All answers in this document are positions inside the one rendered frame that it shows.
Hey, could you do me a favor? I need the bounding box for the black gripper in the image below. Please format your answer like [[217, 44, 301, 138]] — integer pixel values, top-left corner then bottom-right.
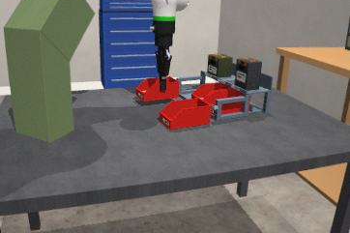
[[155, 34, 173, 91]]

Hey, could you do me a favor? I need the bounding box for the dark grey case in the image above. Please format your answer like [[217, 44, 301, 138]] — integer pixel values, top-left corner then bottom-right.
[[235, 58, 262, 91]]

